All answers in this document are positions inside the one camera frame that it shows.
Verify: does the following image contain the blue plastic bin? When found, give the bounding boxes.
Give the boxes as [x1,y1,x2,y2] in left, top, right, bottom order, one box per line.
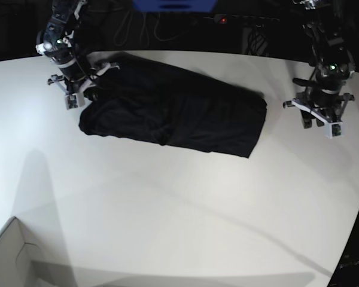
[132,0,217,13]

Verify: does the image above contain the white cardboard box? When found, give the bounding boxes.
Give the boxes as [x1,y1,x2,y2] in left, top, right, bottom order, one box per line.
[0,216,78,287]

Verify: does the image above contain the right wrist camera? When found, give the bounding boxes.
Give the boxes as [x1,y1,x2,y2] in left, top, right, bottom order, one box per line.
[65,93,86,110]

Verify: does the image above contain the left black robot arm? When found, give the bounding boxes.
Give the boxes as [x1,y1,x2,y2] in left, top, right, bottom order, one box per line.
[283,1,355,139]

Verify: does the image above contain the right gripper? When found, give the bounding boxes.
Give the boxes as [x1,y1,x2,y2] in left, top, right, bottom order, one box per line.
[47,62,120,96]

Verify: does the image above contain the black power strip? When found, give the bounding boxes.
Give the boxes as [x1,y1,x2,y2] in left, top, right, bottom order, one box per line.
[212,14,281,27]

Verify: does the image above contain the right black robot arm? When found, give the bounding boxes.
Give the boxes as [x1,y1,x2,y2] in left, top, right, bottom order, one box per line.
[35,1,119,98]

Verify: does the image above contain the black t-shirt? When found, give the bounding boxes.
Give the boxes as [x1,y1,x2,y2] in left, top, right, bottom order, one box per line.
[79,53,267,158]

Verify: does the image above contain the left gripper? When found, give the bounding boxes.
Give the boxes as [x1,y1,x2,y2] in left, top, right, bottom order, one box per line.
[283,78,355,129]

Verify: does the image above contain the grey cables on floor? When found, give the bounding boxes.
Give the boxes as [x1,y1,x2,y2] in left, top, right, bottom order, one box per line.
[107,8,204,47]

